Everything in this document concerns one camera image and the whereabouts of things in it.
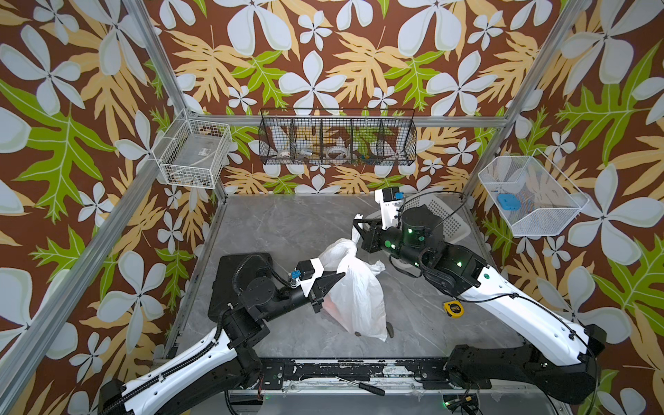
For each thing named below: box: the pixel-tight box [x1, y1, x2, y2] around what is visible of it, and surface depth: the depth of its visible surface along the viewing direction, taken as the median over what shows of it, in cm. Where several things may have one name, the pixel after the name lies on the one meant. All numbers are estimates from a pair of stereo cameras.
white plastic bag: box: [319, 213, 388, 342], surface depth 64 cm
